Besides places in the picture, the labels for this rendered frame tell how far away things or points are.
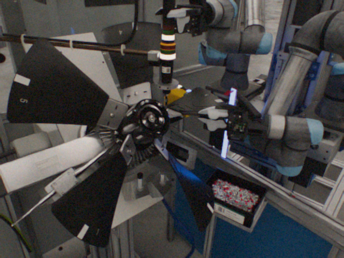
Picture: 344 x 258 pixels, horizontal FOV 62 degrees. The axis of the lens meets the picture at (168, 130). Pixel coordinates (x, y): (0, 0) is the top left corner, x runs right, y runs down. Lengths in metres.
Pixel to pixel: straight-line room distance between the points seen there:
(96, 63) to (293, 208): 0.91
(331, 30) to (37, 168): 0.90
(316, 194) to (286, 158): 1.40
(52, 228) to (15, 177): 1.12
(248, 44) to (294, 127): 0.33
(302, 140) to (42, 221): 1.45
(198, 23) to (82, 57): 0.46
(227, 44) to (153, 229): 1.44
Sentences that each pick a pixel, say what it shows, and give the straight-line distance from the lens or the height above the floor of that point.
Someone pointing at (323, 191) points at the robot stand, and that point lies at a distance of 2.40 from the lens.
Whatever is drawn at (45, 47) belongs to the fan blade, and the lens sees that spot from 0.79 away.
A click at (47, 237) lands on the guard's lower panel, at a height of 0.17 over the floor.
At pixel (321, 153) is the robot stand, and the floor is 0.94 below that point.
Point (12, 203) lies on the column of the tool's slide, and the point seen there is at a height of 0.65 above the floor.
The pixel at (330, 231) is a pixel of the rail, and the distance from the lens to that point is 1.18.
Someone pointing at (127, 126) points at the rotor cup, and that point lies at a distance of 0.82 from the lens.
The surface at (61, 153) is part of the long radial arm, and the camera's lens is 0.87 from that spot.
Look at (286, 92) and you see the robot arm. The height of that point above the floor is 1.26.
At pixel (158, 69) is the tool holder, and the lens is 0.85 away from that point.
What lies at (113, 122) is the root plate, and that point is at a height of 1.20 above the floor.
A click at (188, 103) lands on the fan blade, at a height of 1.19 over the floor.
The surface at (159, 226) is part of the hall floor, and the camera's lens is 2.13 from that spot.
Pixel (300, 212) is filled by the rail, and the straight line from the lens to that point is 1.19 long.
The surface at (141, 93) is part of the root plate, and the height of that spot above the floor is 1.26.
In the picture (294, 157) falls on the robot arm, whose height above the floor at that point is 1.10.
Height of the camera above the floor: 1.60
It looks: 30 degrees down
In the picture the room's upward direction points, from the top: 2 degrees clockwise
